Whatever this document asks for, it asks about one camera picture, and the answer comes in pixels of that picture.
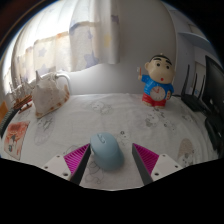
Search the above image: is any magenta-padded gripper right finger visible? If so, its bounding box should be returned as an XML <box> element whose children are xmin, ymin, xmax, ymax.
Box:
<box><xmin>131</xmin><ymin>143</ymin><xmax>184</xmax><ymax>186</ymax></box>

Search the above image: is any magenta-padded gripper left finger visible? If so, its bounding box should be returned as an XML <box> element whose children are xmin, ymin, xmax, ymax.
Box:
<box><xmin>40</xmin><ymin>143</ymin><xmax>92</xmax><ymax>186</ymax></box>

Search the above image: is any light blue computer mouse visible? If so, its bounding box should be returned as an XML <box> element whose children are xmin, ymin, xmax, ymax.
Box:
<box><xmin>89</xmin><ymin>132</ymin><xmax>125</xmax><ymax>172</ymax></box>

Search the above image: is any red printed mouse pad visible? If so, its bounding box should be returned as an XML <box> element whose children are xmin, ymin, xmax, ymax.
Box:
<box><xmin>3</xmin><ymin>120</ymin><xmax>31</xmax><ymax>161</ymax></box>

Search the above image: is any white printed tablecloth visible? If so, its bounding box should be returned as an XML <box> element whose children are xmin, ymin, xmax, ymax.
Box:
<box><xmin>0</xmin><ymin>92</ymin><xmax>218</xmax><ymax>191</ymax></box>

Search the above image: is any large white conch shell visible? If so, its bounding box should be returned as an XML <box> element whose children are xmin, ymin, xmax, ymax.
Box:
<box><xmin>31</xmin><ymin>70</ymin><xmax>71</xmax><ymax>119</ymax></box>

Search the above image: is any black router with antennas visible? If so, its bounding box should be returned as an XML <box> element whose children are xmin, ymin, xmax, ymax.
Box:
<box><xmin>180</xmin><ymin>64</ymin><xmax>211</xmax><ymax>113</ymax></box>

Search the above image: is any cartoon boy clock figurine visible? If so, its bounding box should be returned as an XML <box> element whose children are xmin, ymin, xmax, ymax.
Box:
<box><xmin>137</xmin><ymin>54</ymin><xmax>176</xmax><ymax>109</ymax></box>

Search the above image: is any black monitor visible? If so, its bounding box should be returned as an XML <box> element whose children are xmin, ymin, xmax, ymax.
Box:
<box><xmin>201</xmin><ymin>54</ymin><xmax>224</xmax><ymax>154</ymax></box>

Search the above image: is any white star-print curtain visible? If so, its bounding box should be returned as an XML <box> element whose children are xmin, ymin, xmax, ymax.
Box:
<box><xmin>2</xmin><ymin>0</ymin><xmax>121</xmax><ymax>98</ymax></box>

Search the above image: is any white wall shelf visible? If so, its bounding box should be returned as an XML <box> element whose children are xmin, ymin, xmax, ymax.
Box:
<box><xmin>178</xmin><ymin>29</ymin><xmax>214</xmax><ymax>51</ymax></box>

